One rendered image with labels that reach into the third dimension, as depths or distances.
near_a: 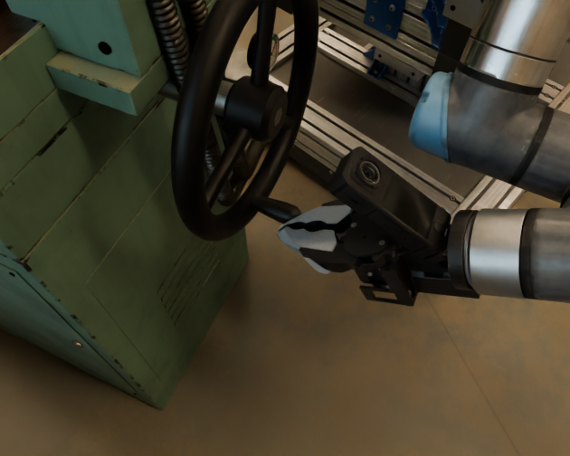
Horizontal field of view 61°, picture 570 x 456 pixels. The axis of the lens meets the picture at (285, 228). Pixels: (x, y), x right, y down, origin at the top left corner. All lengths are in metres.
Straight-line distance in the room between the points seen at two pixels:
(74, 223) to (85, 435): 0.72
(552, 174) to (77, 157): 0.48
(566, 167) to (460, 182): 0.83
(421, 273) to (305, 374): 0.77
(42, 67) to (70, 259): 0.24
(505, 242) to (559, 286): 0.05
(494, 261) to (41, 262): 0.47
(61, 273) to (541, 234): 0.52
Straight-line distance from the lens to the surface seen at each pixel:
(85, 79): 0.50
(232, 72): 0.86
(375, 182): 0.42
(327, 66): 1.53
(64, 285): 0.66
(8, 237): 0.56
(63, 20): 0.50
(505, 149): 0.47
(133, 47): 0.46
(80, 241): 0.65
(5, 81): 0.50
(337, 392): 1.21
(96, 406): 1.27
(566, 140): 0.47
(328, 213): 0.51
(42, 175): 0.56
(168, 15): 0.47
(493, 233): 0.42
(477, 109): 0.46
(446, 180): 1.28
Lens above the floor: 1.17
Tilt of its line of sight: 57 degrees down
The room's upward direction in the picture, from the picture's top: straight up
